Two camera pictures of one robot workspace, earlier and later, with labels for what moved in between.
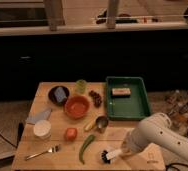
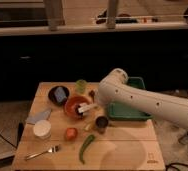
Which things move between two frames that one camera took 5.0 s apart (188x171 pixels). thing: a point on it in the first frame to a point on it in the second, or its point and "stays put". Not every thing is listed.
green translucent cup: [81, 85] stays put
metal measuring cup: [101, 123] stays put
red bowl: [76, 106] stays put
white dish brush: [107, 156] to [86, 107]
